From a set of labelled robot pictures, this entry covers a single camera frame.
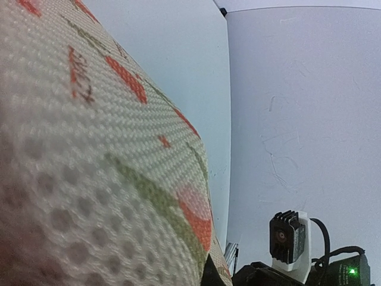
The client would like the beige tulip mesh laundry bag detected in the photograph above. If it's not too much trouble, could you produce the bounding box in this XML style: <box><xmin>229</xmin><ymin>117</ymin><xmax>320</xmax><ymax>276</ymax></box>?
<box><xmin>1</xmin><ymin>1</ymin><xmax>231</xmax><ymax>285</ymax></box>

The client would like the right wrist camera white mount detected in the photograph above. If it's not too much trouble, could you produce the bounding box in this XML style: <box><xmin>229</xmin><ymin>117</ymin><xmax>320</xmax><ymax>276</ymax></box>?
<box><xmin>269</xmin><ymin>210</ymin><xmax>312</xmax><ymax>285</ymax></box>

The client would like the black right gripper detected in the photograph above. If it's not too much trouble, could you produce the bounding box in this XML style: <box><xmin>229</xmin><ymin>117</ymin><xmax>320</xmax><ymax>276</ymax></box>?
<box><xmin>232</xmin><ymin>246</ymin><xmax>371</xmax><ymax>286</ymax></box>

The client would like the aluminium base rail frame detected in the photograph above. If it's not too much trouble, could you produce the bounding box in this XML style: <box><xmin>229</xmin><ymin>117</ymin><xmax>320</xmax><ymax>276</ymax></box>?
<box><xmin>224</xmin><ymin>242</ymin><xmax>239</xmax><ymax>276</ymax></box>

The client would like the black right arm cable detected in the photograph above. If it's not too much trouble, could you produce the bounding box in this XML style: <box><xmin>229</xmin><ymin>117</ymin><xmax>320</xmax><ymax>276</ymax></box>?
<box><xmin>309</xmin><ymin>217</ymin><xmax>332</xmax><ymax>260</ymax></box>

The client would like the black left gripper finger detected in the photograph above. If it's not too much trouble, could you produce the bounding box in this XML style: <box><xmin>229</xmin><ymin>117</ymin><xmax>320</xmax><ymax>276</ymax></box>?
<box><xmin>201</xmin><ymin>255</ymin><xmax>233</xmax><ymax>286</ymax></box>

